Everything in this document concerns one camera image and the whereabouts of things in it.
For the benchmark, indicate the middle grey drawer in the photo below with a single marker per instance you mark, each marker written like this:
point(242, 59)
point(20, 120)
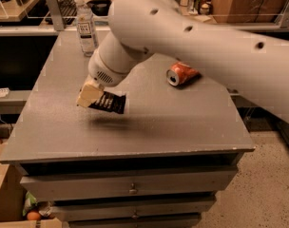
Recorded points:
point(138, 207)

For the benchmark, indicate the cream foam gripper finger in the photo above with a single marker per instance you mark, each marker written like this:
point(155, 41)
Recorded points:
point(91, 91)

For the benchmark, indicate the grey drawer cabinet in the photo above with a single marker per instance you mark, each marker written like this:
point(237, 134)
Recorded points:
point(163, 126)

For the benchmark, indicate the black headphones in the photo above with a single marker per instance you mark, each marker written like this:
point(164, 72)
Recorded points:
point(99, 7)

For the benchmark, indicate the brown cardboard panel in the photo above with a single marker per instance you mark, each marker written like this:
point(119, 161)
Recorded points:
point(246, 11)

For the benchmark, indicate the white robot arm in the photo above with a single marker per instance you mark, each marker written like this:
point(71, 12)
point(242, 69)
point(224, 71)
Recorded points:
point(257, 66)

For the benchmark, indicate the grey drawer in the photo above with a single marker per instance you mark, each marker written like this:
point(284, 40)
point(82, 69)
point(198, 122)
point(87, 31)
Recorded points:
point(129, 183)
point(138, 207)
point(166, 221)

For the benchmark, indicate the bottom grey drawer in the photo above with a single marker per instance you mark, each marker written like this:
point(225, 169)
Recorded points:
point(166, 221)

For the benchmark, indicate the black keyboard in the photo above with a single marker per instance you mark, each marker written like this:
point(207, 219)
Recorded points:
point(68, 10)

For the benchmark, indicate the green snack bag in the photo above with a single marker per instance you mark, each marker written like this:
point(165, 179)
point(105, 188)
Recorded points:
point(30, 203)

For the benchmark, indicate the crushed red coke can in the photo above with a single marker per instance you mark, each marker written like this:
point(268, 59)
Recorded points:
point(180, 73)

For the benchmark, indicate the white power strip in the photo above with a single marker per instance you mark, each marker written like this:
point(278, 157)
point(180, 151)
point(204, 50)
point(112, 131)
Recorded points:
point(4, 92)

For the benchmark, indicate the clear plastic tea bottle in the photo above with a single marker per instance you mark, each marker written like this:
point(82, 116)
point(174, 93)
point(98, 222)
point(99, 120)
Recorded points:
point(86, 28)

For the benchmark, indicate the grey metal bracket left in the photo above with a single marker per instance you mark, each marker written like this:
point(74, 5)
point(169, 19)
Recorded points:
point(56, 15)

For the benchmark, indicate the cardboard box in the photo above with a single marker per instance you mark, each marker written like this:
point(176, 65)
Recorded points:
point(12, 201)

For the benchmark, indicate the small jar with lid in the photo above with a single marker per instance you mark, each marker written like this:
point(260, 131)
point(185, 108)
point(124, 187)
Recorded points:
point(204, 10)

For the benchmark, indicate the top grey drawer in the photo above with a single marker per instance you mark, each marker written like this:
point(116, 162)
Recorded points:
point(129, 183)

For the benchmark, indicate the orange fruit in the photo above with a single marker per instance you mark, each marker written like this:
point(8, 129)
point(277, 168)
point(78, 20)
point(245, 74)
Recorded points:
point(33, 215)

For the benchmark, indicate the black rxbar chocolate wrapper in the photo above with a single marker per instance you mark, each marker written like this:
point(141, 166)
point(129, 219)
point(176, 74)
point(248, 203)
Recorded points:
point(110, 102)

